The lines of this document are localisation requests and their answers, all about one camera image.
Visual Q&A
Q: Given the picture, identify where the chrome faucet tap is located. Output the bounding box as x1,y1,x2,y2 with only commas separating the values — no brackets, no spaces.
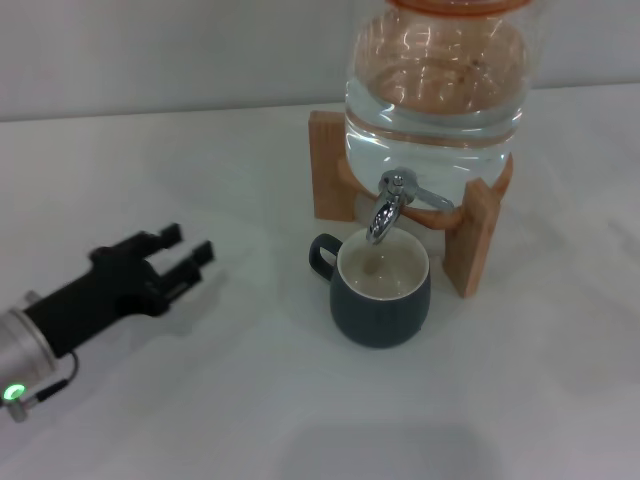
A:
367,168,456,245

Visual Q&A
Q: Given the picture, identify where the black ceramic cup white inside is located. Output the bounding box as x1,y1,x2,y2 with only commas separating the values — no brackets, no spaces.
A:
308,228,432,350

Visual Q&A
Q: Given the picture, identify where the wooden dispenser stand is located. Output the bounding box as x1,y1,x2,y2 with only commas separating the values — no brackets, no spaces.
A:
308,110,515,300

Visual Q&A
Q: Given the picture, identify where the clear glass water dispenser jar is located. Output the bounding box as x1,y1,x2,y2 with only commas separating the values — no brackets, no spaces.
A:
343,0,531,211

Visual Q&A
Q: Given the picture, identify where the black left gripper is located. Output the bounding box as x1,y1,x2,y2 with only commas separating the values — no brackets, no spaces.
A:
24,222,217,359

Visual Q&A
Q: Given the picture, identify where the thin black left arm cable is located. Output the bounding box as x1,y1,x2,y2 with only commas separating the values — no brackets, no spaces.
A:
23,351,80,402

